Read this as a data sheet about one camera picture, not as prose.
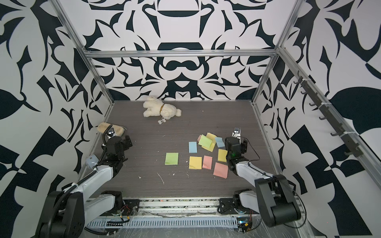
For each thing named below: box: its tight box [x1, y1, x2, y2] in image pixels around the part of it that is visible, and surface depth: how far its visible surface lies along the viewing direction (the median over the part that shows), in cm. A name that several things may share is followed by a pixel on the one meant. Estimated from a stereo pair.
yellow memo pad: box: [189, 156, 202, 170], surface depth 91 cm
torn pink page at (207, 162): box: [202, 155, 213, 170], surface depth 91 cm
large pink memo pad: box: [212, 162, 229, 179], surface depth 87 cm
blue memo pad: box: [188, 141, 198, 154], surface depth 96 cm
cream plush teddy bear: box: [142, 96, 182, 125], surface depth 107 cm
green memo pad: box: [164, 152, 179, 166], surface depth 92 cm
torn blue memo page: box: [215, 136, 226, 148], surface depth 100 cm
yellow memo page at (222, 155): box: [217, 148, 228, 163], surface depth 96 cm
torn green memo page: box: [197, 133, 212, 149], surface depth 98 cm
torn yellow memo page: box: [201, 132, 217, 153], surface depth 98 cm
